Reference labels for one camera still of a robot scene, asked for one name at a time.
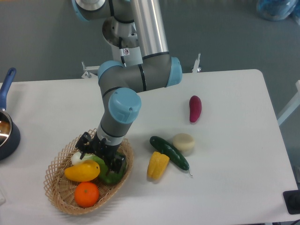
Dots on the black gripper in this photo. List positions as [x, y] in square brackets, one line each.
[115, 162]

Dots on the yellow toy mango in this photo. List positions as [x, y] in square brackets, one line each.
[83, 172]

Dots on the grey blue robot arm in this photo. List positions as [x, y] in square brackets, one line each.
[134, 23]

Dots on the woven wicker basket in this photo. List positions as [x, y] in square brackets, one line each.
[61, 191]

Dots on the green toy bok choy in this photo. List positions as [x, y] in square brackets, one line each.
[106, 176]

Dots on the orange toy fruit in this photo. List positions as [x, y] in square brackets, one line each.
[86, 194]

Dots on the yellow toy bell pepper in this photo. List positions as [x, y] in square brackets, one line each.
[157, 165]

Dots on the dark green toy cucumber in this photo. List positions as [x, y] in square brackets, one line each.
[164, 147]

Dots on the beige round toy cake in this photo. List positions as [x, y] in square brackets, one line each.
[183, 142]

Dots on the dark blue saucepan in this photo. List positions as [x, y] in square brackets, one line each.
[9, 132]

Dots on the purple toy sweet potato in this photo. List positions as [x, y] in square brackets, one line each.
[195, 107]

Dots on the black device at edge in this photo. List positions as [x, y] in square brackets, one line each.
[292, 201]

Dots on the blue plastic bag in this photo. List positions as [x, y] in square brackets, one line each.
[275, 10]

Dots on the white frame bar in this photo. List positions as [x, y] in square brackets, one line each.
[290, 107]

